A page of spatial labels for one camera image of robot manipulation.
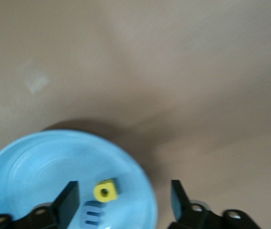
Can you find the yellow letter a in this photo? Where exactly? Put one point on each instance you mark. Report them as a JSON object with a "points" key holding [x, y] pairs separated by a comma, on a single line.
{"points": [[111, 188]]}

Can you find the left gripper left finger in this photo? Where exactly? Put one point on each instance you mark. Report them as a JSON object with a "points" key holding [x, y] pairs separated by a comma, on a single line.
{"points": [[64, 210]]}

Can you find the blue plate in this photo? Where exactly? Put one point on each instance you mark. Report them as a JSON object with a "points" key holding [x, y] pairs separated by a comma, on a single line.
{"points": [[30, 171]]}

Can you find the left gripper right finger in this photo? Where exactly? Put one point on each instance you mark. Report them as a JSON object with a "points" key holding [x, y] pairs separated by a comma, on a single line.
{"points": [[185, 214]]}

